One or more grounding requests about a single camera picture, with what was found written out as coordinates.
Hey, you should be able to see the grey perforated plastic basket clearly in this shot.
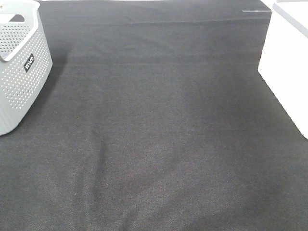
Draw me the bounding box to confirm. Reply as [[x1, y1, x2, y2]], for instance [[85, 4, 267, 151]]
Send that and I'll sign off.
[[0, 0, 52, 135]]

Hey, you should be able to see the black fabric table cloth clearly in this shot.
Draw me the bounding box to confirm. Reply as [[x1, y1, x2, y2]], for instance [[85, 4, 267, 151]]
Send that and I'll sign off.
[[0, 0, 308, 231]]

